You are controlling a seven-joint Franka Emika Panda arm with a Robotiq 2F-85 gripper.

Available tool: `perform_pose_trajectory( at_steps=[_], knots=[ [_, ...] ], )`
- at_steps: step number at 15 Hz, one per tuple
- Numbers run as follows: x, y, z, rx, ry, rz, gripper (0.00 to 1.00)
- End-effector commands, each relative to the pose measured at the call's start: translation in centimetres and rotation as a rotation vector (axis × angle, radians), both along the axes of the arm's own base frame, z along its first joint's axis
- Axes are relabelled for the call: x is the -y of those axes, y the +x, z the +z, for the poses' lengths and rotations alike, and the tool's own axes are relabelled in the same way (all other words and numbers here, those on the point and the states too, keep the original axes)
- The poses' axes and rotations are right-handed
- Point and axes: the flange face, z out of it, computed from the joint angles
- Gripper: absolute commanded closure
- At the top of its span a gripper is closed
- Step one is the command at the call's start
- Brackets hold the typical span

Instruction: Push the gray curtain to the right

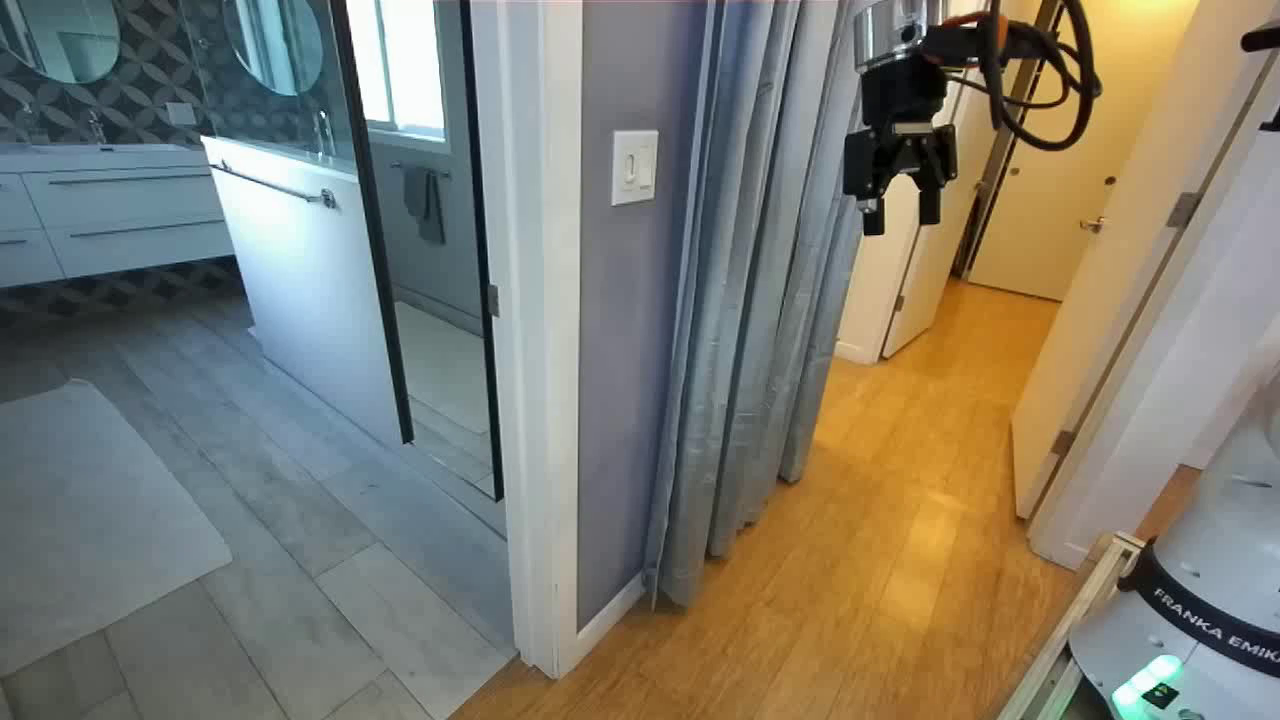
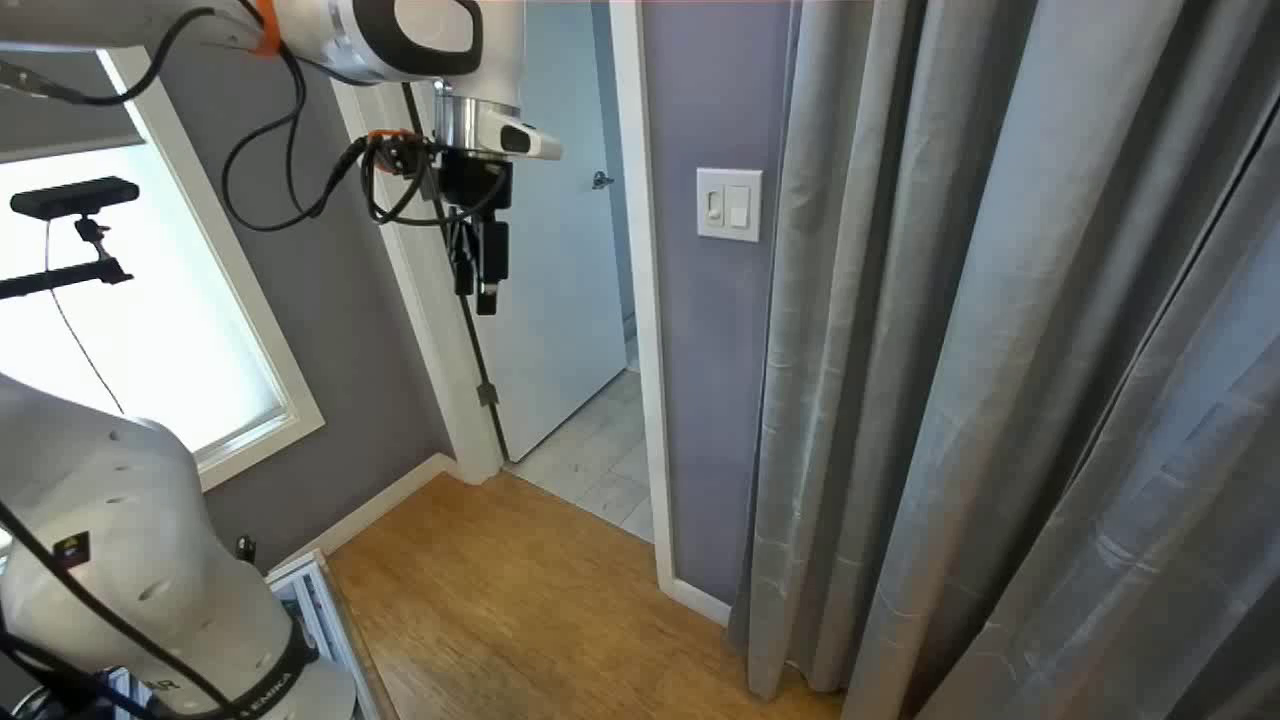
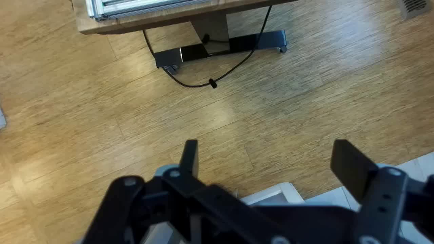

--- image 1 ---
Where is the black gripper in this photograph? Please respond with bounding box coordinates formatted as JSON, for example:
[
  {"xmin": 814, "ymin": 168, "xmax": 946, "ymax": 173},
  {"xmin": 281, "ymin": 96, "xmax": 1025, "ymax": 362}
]
[{"xmin": 840, "ymin": 52, "xmax": 964, "ymax": 239}]

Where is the gray curtain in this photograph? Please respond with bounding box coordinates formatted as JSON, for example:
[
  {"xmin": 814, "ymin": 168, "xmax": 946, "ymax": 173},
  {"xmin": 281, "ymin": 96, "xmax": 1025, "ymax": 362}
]
[{"xmin": 646, "ymin": 0, "xmax": 884, "ymax": 613}]

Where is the white closet door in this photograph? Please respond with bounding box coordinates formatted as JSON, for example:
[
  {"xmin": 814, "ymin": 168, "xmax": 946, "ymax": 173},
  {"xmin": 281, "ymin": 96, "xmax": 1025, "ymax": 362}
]
[{"xmin": 837, "ymin": 123, "xmax": 993, "ymax": 366}]

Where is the white hallway door with knob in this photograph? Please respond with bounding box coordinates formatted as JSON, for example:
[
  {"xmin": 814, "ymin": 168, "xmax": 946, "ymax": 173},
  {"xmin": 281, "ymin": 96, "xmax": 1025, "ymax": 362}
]
[{"xmin": 964, "ymin": 0, "xmax": 1206, "ymax": 309}]

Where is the white open door with hinges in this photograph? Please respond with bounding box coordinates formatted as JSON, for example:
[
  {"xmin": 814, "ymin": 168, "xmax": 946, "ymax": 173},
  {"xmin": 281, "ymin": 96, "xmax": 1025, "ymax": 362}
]
[{"xmin": 1010, "ymin": 22, "xmax": 1280, "ymax": 527}]

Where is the gray hanging towel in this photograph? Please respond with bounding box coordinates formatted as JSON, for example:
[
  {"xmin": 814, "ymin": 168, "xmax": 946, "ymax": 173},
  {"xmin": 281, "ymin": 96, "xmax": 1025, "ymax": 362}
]
[{"xmin": 396, "ymin": 164, "xmax": 452, "ymax": 247}]

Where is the bathroom door with black edge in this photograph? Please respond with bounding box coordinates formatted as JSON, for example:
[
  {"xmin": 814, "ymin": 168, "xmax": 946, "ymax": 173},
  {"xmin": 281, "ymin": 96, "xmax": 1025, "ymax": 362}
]
[{"xmin": 329, "ymin": 0, "xmax": 512, "ymax": 503}]

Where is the white robot mounting platform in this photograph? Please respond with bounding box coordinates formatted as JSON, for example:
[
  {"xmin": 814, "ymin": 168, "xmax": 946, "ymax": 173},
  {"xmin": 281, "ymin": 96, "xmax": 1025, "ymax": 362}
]
[{"xmin": 997, "ymin": 527, "xmax": 1152, "ymax": 720}]

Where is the bathroom window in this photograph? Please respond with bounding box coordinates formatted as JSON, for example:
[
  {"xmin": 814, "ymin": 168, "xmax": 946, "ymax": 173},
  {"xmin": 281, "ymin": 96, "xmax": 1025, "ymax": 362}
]
[{"xmin": 344, "ymin": 0, "xmax": 452, "ymax": 143}]

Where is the white vanity with drawers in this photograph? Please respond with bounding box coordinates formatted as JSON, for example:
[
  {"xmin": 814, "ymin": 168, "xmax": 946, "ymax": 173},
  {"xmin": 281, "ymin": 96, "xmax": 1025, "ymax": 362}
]
[{"xmin": 0, "ymin": 139, "xmax": 241, "ymax": 297}]

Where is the white bath mat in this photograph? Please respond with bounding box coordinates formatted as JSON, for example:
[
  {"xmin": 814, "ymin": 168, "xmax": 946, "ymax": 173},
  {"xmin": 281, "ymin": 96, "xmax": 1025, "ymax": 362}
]
[{"xmin": 0, "ymin": 377, "xmax": 237, "ymax": 678}]

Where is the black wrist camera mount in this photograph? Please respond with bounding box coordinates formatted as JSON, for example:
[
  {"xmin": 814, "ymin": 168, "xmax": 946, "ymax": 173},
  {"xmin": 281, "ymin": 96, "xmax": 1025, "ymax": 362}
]
[{"xmin": 874, "ymin": 10, "xmax": 1002, "ymax": 70}]

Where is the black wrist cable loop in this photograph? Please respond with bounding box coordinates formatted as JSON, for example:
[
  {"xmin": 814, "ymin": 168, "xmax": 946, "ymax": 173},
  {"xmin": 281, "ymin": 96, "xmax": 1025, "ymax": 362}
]
[{"xmin": 975, "ymin": 0, "xmax": 1107, "ymax": 157}]

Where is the white light switch plate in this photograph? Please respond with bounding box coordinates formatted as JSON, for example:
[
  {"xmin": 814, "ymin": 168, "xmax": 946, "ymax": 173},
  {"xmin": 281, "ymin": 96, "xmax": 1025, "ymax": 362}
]
[{"xmin": 610, "ymin": 123, "xmax": 663, "ymax": 211}]

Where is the white cabinet with bar handle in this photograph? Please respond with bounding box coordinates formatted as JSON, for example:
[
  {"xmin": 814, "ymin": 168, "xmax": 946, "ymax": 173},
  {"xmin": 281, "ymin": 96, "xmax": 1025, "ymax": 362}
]
[{"xmin": 201, "ymin": 133, "xmax": 412, "ymax": 453}]

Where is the round wall mirror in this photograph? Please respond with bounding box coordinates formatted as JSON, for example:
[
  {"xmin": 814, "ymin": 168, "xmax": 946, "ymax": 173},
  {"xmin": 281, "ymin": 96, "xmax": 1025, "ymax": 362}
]
[
  {"xmin": 0, "ymin": 0, "xmax": 126, "ymax": 89},
  {"xmin": 229, "ymin": 0, "xmax": 331, "ymax": 101}
]

